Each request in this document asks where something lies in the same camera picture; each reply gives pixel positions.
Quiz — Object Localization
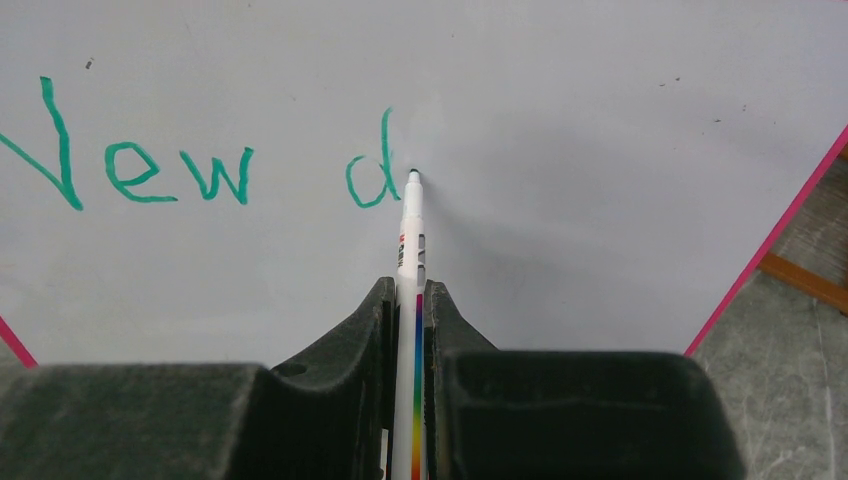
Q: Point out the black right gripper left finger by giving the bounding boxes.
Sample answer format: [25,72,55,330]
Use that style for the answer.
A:
[1,277,394,479]

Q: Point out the pink framed whiteboard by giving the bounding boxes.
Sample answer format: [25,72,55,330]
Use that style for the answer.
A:
[1,1,847,364]

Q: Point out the green white marker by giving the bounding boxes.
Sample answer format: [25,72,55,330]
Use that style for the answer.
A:
[390,169,428,479]

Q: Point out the wooden shelf rack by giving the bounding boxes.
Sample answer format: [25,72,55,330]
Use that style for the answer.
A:
[757,145,848,316]

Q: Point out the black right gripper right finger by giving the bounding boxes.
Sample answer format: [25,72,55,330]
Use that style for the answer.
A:
[423,281,747,479]

